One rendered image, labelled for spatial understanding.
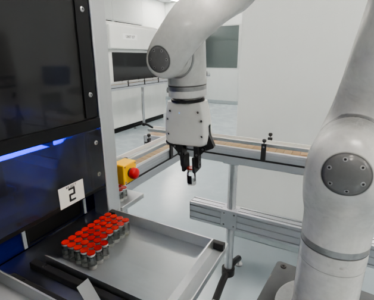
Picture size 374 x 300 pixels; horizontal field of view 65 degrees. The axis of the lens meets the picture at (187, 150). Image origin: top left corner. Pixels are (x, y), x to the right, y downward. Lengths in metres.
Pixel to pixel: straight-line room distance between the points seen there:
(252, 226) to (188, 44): 1.34
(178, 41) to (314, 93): 1.57
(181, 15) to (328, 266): 0.50
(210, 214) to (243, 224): 0.20
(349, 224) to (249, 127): 1.64
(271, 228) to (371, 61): 1.28
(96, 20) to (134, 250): 0.64
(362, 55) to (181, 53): 0.28
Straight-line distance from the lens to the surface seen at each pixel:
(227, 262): 1.93
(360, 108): 0.59
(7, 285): 0.85
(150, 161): 1.35
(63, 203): 0.87
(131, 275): 0.78
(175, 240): 0.88
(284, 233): 1.68
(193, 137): 0.65
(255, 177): 2.24
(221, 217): 1.76
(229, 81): 9.09
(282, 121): 2.08
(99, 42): 0.91
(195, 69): 0.61
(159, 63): 0.55
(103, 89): 0.92
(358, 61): 0.54
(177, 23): 0.53
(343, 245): 0.59
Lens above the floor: 1.38
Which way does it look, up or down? 18 degrees down
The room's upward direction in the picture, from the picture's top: straight up
